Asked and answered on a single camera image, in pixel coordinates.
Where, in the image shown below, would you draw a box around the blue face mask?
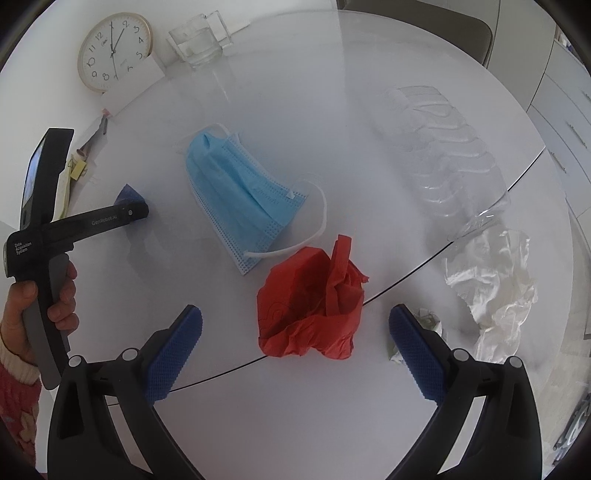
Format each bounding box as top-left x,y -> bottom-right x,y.
174,124 -> 328,277

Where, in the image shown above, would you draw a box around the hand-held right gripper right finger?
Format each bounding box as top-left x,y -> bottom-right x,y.
389,304 -> 544,480

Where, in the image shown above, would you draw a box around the clear plastic bottle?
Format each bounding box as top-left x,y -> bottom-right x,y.
369,85 -> 513,243

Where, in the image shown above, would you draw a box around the cream cloth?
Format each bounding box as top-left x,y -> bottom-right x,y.
51,157 -> 75,221

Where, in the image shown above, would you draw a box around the large clear glass cup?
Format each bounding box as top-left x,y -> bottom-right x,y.
167,15 -> 222,69

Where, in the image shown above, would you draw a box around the round white wall clock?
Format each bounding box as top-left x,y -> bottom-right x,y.
77,12 -> 153,94

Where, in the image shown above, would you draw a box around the white crumpled tissue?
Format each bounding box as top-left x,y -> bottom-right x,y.
443,228 -> 539,366

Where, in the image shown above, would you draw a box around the person's left hand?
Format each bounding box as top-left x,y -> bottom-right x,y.
0,261 -> 78,366

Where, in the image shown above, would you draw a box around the person's left forearm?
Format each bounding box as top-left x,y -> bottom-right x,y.
0,340 -> 43,480

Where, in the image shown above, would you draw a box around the grey drawer cabinet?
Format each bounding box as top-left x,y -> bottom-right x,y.
526,44 -> 591,210

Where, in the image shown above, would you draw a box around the grey upholstered chair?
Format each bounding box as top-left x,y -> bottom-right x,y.
337,0 -> 493,66

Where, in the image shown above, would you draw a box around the yellow sticky notes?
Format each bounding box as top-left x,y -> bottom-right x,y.
67,154 -> 89,181

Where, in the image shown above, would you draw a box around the blue wrapper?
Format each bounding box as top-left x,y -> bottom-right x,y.
115,184 -> 147,208

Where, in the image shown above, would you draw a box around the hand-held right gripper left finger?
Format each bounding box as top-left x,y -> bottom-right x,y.
46,305 -> 204,480

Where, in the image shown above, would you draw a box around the grey round floor device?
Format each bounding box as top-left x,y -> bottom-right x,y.
556,406 -> 588,454

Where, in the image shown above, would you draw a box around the red paper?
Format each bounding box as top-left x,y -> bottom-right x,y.
257,234 -> 370,361

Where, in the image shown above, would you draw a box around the grey crumpled paper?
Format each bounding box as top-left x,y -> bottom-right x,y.
387,308 -> 445,365

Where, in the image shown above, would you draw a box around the small clear glass cup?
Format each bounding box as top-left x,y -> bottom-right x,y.
203,11 -> 233,47

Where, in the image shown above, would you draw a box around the white card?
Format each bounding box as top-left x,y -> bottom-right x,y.
108,58 -> 165,116

